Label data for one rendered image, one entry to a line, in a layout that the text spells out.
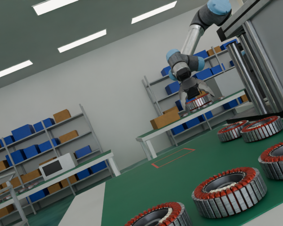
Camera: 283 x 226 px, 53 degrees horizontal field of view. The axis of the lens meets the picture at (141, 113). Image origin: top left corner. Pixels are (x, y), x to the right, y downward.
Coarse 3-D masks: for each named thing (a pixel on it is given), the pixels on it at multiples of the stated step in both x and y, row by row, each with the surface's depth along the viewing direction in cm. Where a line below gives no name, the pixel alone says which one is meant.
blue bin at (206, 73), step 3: (207, 69) 748; (198, 72) 744; (201, 72) 745; (204, 72) 746; (207, 72) 747; (210, 72) 748; (195, 75) 747; (198, 75) 743; (201, 75) 744; (204, 75) 745; (207, 75) 746; (210, 75) 747; (198, 78) 743; (201, 78) 744; (204, 78) 744
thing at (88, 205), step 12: (84, 192) 125; (96, 192) 111; (72, 204) 108; (84, 204) 98; (96, 204) 89; (72, 216) 88; (84, 216) 81; (96, 216) 75; (264, 216) 36; (276, 216) 35
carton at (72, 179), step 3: (75, 174) 711; (69, 177) 687; (72, 177) 688; (75, 177) 694; (63, 180) 685; (66, 180) 686; (72, 180) 687; (75, 180) 688; (63, 183) 684; (66, 183) 685; (63, 186) 684
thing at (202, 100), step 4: (200, 96) 114; (204, 96) 113; (208, 96) 114; (192, 100) 114; (196, 100) 113; (200, 100) 113; (204, 100) 113; (208, 100) 113; (188, 104) 116; (192, 104) 114; (196, 104) 114; (200, 104) 113; (204, 104) 113; (188, 108) 117; (192, 108) 115; (196, 108) 115
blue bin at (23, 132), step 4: (28, 124) 692; (20, 128) 682; (24, 128) 684; (28, 128) 685; (32, 128) 716; (12, 132) 679; (16, 132) 680; (20, 132) 681; (24, 132) 683; (28, 132) 684; (32, 132) 696; (16, 136) 679; (20, 136) 681; (24, 136) 682; (16, 140) 678
